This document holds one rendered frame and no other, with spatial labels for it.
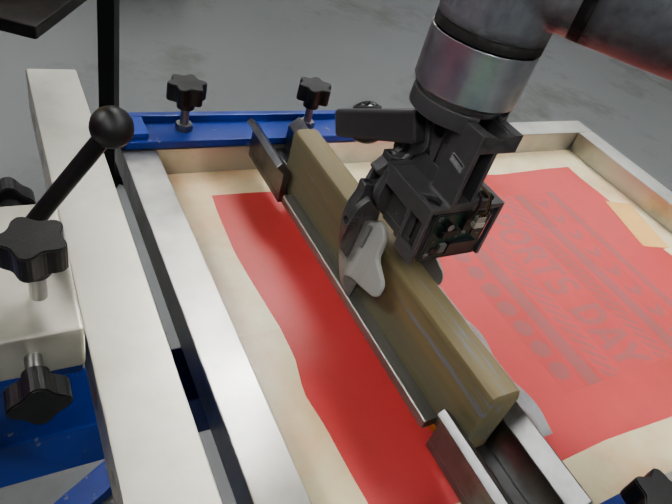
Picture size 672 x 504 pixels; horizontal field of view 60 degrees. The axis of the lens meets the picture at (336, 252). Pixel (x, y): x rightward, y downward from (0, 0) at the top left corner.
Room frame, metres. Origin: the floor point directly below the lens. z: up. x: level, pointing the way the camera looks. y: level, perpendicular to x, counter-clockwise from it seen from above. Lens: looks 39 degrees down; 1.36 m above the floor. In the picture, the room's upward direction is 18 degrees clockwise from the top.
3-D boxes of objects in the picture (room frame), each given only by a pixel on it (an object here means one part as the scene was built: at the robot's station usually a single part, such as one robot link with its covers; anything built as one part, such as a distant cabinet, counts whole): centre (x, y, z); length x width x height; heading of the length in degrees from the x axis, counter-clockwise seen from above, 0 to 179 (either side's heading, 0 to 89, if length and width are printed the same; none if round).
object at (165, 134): (0.63, 0.15, 0.98); 0.30 x 0.05 x 0.07; 128
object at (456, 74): (0.41, -0.05, 1.23); 0.08 x 0.08 x 0.05
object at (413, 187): (0.40, -0.06, 1.15); 0.09 x 0.08 x 0.12; 38
